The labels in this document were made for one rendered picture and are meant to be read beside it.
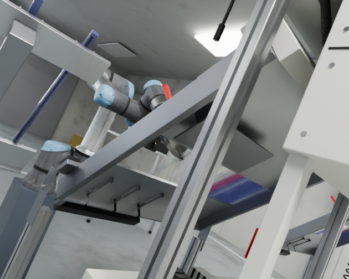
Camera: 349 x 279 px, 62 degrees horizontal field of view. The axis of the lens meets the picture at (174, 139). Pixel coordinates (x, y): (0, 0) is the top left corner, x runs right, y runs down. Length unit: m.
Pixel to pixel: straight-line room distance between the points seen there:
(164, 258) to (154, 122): 0.31
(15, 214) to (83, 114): 8.70
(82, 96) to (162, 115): 9.33
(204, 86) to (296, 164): 0.26
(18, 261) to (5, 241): 0.52
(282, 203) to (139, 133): 0.38
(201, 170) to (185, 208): 0.07
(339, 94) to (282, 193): 0.16
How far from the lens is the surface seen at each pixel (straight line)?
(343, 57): 0.50
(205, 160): 0.48
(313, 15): 0.72
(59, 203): 1.00
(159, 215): 1.20
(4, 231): 1.48
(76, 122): 10.00
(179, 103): 0.64
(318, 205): 5.02
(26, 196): 1.44
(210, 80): 0.61
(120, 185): 0.97
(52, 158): 1.44
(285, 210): 0.45
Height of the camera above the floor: 0.92
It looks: 4 degrees up
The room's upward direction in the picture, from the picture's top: 24 degrees clockwise
